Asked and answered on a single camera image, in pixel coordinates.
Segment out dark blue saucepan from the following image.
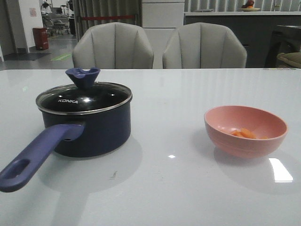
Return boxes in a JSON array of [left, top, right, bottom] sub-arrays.
[[0, 101, 131, 193]]

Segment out grey curtain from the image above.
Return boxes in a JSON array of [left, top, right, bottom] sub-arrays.
[[72, 0, 142, 40]]

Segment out white refrigerator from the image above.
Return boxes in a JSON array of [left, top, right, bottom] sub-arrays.
[[142, 0, 185, 28]]

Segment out grey upholstered chair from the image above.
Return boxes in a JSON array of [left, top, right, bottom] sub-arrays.
[[162, 23, 247, 69], [72, 22, 154, 69]]

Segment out red bin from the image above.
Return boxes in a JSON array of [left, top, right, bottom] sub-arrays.
[[32, 27, 49, 50]]

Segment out pink plastic bowl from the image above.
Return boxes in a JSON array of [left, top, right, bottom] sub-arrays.
[[204, 105, 288, 158]]

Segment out right grey upholstered chair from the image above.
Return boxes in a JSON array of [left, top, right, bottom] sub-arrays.
[[162, 23, 247, 69]]

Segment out dark grey counter cabinet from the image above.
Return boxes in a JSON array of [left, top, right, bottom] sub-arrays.
[[184, 12, 301, 68]]

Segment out glass lid blue knob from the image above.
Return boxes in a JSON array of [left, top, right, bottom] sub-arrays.
[[36, 67, 133, 115]]

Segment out olive sofa cushion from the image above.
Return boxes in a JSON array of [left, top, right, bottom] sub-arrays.
[[277, 52, 301, 68]]

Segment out orange ham slices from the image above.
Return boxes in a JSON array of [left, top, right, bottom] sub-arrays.
[[230, 128, 268, 139]]

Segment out left grey upholstered chair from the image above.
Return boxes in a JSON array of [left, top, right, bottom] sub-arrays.
[[72, 22, 154, 69]]

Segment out fruit plate on counter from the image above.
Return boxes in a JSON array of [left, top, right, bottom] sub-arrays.
[[241, 0, 261, 12]]

